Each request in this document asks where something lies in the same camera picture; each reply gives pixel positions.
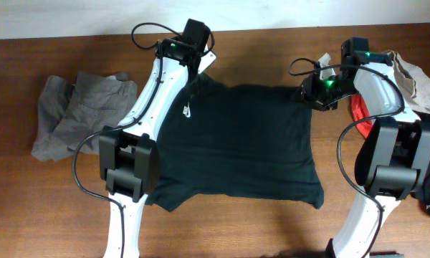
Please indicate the beige garment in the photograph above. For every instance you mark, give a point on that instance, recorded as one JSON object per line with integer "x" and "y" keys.
{"x": 413, "y": 83}

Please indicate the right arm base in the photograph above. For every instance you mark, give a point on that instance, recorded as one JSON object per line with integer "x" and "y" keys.
{"x": 380, "y": 255}

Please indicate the dark green t-shirt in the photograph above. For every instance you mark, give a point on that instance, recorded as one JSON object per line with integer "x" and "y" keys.
{"x": 250, "y": 141}

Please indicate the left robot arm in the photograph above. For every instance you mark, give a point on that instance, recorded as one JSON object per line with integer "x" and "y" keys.
{"x": 129, "y": 161}

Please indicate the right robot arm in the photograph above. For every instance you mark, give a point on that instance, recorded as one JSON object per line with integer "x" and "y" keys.
{"x": 394, "y": 158}

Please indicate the grey folded trousers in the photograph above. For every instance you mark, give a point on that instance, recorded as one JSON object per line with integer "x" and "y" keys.
{"x": 69, "y": 112}

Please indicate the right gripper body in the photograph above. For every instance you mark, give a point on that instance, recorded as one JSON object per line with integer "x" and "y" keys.
{"x": 325, "y": 92}

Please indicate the red garment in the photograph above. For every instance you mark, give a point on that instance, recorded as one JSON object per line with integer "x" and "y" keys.
{"x": 359, "y": 111}

